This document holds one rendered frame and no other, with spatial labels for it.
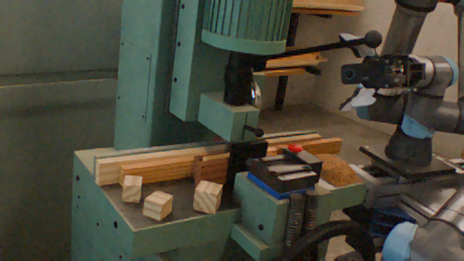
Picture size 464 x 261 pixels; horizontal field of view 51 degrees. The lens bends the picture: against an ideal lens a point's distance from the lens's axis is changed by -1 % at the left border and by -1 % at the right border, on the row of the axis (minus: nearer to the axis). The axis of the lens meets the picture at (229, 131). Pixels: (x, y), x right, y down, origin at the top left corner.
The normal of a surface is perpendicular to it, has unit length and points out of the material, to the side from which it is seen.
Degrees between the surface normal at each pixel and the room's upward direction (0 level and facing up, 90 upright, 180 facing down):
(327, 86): 90
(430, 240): 25
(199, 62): 90
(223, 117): 90
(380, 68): 90
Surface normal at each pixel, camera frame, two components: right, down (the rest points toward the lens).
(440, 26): -0.74, 0.13
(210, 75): 0.55, 0.36
